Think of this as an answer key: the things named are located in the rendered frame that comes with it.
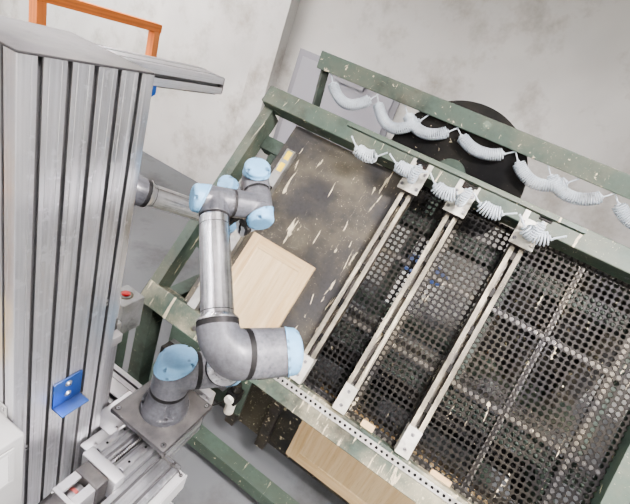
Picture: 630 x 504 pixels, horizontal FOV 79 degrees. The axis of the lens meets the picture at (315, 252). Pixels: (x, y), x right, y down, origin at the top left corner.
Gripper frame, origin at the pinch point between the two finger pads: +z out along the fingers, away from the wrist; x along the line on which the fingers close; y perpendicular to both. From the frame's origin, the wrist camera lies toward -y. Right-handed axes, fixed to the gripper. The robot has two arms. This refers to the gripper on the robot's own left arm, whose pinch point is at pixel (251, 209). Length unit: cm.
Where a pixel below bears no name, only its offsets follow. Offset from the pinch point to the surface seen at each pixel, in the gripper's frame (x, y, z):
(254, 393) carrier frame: -84, 38, 48
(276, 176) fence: 22.0, -2.4, 8.1
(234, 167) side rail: 15.4, -25.3, 7.0
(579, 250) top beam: 53, 134, 3
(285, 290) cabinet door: -25.0, 33.4, 10.6
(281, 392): -64, 58, 7
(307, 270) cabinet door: -11.2, 37.6, 10.2
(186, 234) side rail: -27.8, -27.3, 7.1
